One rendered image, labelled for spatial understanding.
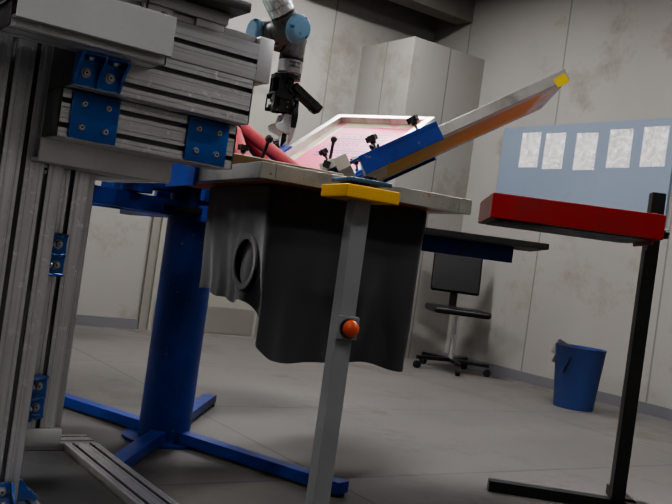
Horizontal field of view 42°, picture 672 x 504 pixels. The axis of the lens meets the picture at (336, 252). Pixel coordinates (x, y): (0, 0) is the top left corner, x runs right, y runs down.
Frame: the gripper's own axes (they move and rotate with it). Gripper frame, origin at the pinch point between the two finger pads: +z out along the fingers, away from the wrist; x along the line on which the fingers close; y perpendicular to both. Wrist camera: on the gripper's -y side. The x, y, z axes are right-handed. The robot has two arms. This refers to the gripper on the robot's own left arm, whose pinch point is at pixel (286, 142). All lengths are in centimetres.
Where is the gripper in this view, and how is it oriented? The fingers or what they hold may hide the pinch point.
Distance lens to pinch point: 265.5
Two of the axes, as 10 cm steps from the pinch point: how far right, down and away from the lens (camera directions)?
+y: -8.9, -1.2, -4.4
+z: -1.3, 9.9, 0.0
